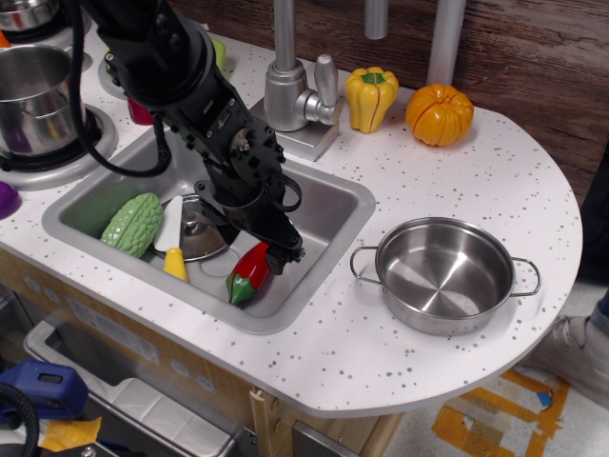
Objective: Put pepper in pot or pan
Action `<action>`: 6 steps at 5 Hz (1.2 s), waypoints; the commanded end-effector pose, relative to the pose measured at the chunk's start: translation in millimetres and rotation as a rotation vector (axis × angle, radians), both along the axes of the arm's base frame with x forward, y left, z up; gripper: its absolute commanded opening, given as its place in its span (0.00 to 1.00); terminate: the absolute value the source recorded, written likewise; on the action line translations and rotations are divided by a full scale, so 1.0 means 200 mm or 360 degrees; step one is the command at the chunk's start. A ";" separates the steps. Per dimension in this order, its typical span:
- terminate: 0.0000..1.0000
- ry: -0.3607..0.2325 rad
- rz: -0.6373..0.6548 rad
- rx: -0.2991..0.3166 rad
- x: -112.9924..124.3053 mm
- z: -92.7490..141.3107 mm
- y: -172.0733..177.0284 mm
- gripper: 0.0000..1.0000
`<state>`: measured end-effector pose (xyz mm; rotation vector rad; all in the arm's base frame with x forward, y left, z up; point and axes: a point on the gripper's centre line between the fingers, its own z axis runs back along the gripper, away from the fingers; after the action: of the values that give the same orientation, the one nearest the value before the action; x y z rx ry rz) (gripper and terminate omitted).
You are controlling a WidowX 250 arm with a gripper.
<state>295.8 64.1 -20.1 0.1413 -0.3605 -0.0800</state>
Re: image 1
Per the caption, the dark red toy vegetable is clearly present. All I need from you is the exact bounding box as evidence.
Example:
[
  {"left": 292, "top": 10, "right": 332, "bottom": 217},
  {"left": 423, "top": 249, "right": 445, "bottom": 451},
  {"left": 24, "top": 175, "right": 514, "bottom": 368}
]
[{"left": 128, "top": 97, "right": 154, "bottom": 126}]

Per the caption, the blue clamp tool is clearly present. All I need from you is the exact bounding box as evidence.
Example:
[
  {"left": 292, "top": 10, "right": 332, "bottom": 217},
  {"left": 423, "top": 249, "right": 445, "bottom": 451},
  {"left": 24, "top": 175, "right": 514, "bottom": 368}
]
[{"left": 1, "top": 360, "right": 88, "bottom": 420}]

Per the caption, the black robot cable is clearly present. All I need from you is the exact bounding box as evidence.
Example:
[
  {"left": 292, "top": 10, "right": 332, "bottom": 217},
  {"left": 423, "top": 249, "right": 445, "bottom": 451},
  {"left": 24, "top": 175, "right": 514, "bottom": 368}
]
[{"left": 66, "top": 0, "right": 171, "bottom": 178}]

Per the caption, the purple toy vegetable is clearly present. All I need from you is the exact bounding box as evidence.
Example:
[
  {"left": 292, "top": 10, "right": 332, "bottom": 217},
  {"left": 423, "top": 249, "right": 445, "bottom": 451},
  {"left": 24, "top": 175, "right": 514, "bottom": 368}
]
[{"left": 0, "top": 182, "right": 22, "bottom": 220}]

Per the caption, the silver toy stove burner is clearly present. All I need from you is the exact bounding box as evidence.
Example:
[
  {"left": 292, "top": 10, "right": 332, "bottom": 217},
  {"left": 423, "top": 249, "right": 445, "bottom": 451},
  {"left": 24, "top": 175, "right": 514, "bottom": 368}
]
[{"left": 1, "top": 105, "right": 118, "bottom": 191}]

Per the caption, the green plastic cutting board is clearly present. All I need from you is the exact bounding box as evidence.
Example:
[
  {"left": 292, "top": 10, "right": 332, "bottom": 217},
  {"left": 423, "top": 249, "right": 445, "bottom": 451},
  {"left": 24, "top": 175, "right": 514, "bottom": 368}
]
[{"left": 211, "top": 39, "right": 226, "bottom": 71}]

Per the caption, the green toy bitter gourd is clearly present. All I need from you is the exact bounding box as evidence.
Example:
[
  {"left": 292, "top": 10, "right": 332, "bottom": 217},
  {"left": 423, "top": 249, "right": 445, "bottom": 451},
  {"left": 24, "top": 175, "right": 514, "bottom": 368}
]
[{"left": 100, "top": 192, "right": 163, "bottom": 258}]

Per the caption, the steel two-handled pan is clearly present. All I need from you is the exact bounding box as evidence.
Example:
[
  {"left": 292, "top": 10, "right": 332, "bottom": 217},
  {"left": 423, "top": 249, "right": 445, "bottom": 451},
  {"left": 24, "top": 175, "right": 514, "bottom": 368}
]
[{"left": 350, "top": 217, "right": 541, "bottom": 337}]

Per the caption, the small steel pot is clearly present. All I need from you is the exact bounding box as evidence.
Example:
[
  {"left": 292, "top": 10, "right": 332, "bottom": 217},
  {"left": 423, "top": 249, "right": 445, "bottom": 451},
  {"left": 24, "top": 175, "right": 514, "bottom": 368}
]
[{"left": 1, "top": 0, "right": 60, "bottom": 31}]

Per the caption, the orange toy pumpkin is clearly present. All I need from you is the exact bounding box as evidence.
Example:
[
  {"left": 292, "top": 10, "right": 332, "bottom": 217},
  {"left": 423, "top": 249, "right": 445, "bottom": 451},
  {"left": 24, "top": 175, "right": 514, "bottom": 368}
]
[{"left": 405, "top": 84, "right": 475, "bottom": 147}]

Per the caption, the grey shoe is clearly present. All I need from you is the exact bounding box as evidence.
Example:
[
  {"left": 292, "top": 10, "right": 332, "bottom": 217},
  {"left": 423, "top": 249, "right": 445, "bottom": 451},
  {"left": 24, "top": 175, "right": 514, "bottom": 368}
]
[{"left": 518, "top": 316, "right": 608, "bottom": 409}]

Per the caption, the tall steel pot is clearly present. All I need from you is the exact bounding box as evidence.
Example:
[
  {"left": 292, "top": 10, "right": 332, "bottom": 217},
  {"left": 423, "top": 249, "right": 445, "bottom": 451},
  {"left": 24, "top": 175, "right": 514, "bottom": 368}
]
[{"left": 1, "top": 44, "right": 77, "bottom": 158}]

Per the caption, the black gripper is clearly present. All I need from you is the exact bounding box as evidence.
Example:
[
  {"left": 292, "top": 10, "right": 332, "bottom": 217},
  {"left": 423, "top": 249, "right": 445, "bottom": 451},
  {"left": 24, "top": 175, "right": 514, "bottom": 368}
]
[{"left": 194, "top": 178, "right": 305, "bottom": 275}]

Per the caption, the silver toy faucet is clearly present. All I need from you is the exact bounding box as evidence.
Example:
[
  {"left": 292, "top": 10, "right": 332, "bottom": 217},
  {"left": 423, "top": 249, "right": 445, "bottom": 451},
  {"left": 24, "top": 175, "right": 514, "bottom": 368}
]
[{"left": 251, "top": 1, "right": 342, "bottom": 162}]

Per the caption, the toy knife yellow handle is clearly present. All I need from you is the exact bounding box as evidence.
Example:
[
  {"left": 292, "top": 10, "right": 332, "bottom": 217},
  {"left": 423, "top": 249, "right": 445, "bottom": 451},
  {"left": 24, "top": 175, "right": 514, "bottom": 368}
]
[{"left": 152, "top": 194, "right": 189, "bottom": 283}]

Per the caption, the grey vertical post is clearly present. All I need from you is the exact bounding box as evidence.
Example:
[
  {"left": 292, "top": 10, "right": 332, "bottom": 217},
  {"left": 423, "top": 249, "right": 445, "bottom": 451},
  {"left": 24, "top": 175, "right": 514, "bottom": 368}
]
[{"left": 364, "top": 0, "right": 389, "bottom": 40}]

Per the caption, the silver toy sink basin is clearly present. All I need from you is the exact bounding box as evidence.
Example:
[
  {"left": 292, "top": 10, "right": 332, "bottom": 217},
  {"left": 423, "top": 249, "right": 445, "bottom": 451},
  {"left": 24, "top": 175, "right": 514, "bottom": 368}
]
[{"left": 42, "top": 131, "right": 375, "bottom": 334}]

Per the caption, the wooden toy kitchen cabinet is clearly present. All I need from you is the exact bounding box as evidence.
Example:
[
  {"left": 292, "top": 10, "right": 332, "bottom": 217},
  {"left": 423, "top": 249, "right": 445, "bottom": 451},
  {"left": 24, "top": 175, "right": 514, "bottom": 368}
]
[{"left": 1, "top": 249, "right": 403, "bottom": 456}]

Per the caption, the glass pot lid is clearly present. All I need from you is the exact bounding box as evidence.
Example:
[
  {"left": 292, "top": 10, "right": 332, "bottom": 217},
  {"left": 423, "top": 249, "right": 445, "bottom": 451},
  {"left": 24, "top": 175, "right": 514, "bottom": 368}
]
[{"left": 162, "top": 194, "right": 227, "bottom": 262}]

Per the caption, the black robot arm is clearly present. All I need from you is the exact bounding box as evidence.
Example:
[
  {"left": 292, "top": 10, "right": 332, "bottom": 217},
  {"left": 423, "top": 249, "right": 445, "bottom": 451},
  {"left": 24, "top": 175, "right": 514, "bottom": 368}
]
[{"left": 67, "top": 1, "right": 304, "bottom": 275}]

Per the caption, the white vertical post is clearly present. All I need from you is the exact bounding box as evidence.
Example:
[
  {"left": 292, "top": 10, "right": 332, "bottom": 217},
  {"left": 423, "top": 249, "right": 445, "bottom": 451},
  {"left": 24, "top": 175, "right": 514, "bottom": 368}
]
[{"left": 426, "top": 0, "right": 466, "bottom": 85}]

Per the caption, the yellow tape piece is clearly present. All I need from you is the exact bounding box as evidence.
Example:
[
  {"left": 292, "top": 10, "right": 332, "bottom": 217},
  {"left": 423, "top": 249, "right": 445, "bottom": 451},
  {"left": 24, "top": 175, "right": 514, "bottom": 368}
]
[{"left": 39, "top": 417, "right": 102, "bottom": 452}]

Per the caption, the yellow toy bell pepper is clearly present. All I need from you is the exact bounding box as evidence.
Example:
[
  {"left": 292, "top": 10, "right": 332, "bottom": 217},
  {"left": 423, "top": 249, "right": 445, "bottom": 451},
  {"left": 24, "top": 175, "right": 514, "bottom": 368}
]
[{"left": 344, "top": 67, "right": 400, "bottom": 133}]

